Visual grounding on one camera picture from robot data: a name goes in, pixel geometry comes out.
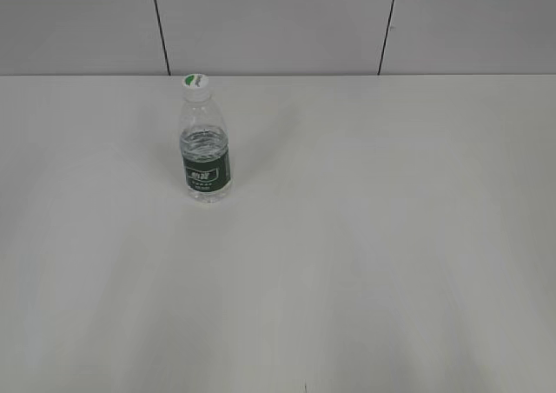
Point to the clear Cestbon water bottle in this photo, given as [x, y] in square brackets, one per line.
[204, 146]

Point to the white green bottle cap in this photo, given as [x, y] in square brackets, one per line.
[196, 87]

